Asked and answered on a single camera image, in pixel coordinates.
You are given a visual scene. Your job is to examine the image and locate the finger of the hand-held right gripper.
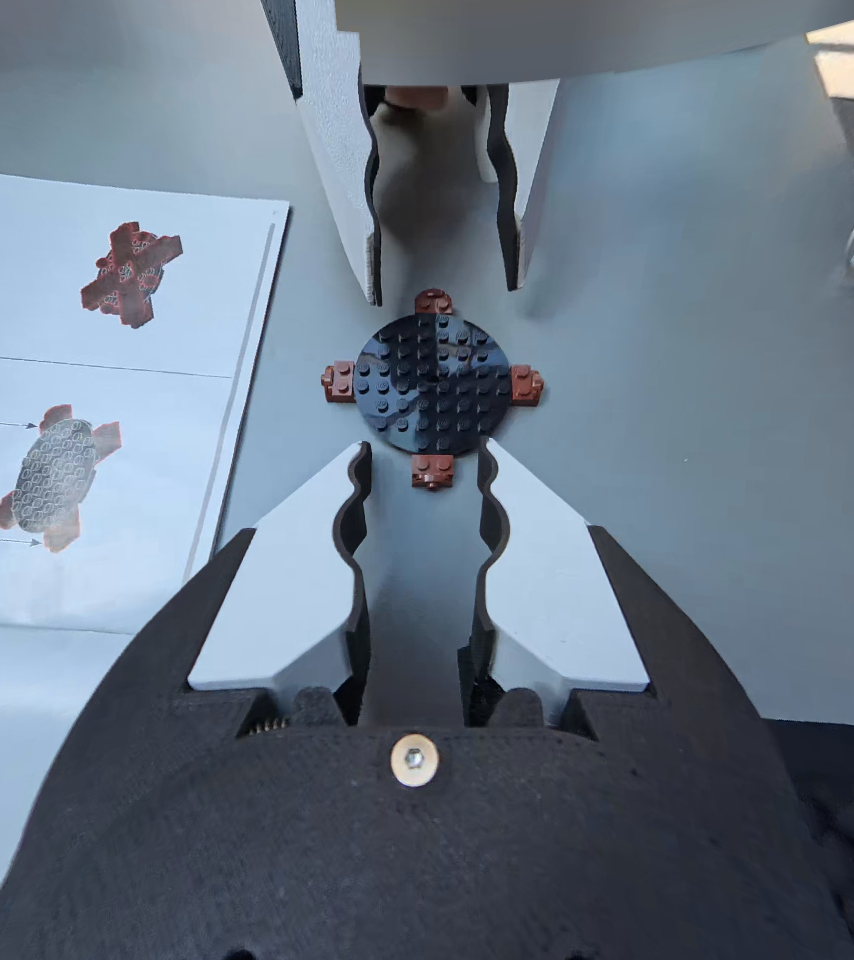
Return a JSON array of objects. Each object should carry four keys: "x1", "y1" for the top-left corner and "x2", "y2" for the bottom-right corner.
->
[
  {"x1": 474, "y1": 77, "x2": 562, "y2": 294},
  {"x1": 294, "y1": 0, "x2": 385, "y2": 309}
]

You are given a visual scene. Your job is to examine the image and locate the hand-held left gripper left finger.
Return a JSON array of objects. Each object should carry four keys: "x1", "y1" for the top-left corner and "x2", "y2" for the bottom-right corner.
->
[{"x1": 185, "y1": 440, "x2": 374, "y2": 702}]

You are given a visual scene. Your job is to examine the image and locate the round black toy brick plate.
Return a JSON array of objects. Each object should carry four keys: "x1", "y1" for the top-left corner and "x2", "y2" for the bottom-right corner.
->
[{"x1": 319, "y1": 288, "x2": 546, "y2": 492}]

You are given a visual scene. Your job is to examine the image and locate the grey desk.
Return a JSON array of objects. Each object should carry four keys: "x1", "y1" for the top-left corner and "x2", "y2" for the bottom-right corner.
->
[{"x1": 0, "y1": 0, "x2": 854, "y2": 732}]

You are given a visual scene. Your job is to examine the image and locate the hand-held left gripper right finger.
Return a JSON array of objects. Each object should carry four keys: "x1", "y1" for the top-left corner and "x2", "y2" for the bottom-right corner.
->
[{"x1": 468, "y1": 436, "x2": 653, "y2": 702}]

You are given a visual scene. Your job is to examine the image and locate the white instruction booklet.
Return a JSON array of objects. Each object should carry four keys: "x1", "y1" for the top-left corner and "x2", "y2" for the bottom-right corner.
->
[{"x1": 0, "y1": 166, "x2": 292, "y2": 960}]

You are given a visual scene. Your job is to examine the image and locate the person's dark trousers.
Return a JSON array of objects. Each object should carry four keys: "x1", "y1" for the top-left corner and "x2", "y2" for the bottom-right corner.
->
[{"x1": 764, "y1": 718, "x2": 854, "y2": 960}]

